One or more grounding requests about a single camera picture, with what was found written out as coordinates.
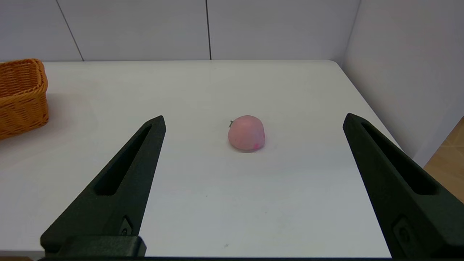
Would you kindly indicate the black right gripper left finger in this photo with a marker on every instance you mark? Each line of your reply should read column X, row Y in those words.
column 119, row 188

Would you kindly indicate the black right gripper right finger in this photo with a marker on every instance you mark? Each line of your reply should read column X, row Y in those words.
column 409, row 203

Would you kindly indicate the pink toy peach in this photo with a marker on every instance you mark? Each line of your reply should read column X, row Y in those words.
column 246, row 132

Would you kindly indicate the orange woven wicker basket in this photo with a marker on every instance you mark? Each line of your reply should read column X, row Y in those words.
column 21, row 98

